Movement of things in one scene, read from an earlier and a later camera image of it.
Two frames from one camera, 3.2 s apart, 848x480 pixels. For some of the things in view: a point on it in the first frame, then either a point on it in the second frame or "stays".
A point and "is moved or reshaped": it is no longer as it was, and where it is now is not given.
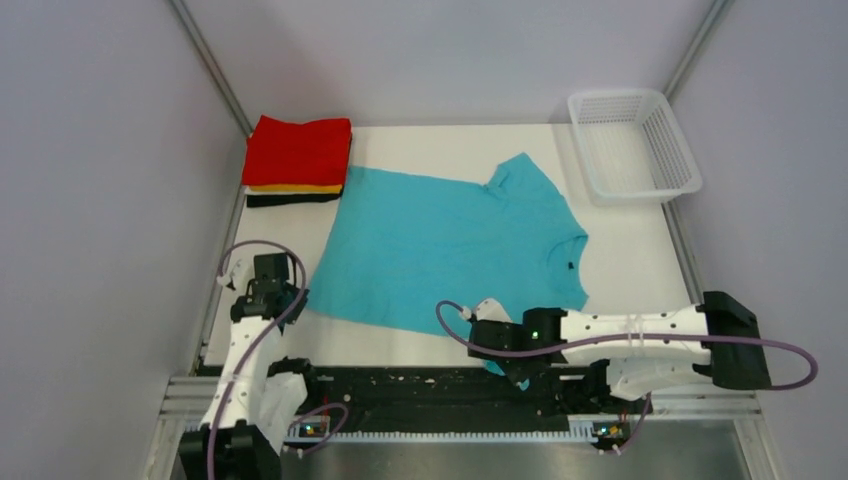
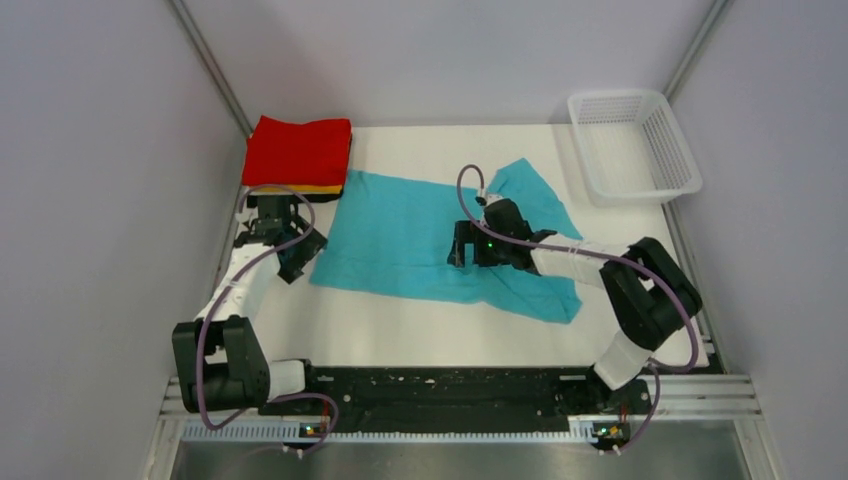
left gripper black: (292, 318) → (310, 246)
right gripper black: (518, 374) → (466, 233)
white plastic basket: (633, 149) stays
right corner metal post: (707, 23) stays
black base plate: (430, 394) stays
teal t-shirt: (409, 244) is moved or reshaped
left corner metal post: (213, 66) stays
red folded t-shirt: (279, 152) stays
